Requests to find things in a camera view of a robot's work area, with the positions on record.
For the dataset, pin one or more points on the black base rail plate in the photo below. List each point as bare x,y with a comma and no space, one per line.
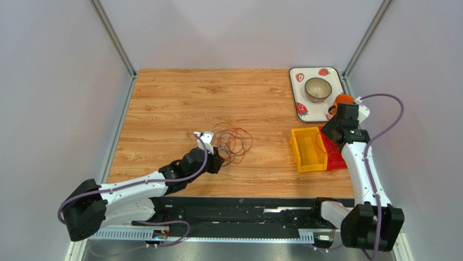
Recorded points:
240,217

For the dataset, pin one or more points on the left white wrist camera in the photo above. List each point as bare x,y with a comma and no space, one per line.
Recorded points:
205,141

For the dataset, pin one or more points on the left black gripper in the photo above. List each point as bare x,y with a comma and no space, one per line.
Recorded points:
217,161

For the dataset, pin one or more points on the beige ceramic bowl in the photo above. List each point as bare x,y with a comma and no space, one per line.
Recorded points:
317,90

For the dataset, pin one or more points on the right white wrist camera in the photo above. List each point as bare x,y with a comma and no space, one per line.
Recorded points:
363,111

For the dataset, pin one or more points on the red plastic bin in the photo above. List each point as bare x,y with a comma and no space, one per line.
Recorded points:
334,157

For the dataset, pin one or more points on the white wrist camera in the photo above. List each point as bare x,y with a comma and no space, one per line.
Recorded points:
363,111
205,141

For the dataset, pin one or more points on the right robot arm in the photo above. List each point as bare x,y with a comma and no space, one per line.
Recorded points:
373,223

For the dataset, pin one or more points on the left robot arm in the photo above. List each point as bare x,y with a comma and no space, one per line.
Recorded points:
93,206

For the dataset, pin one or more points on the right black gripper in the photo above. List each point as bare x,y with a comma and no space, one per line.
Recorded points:
335,124

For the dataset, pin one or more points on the yellow plastic bin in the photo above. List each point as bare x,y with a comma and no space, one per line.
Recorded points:
308,150

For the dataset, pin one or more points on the orange mug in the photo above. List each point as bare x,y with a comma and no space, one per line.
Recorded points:
341,98

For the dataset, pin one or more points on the strawberry pattern tray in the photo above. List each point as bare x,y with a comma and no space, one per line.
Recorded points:
307,111

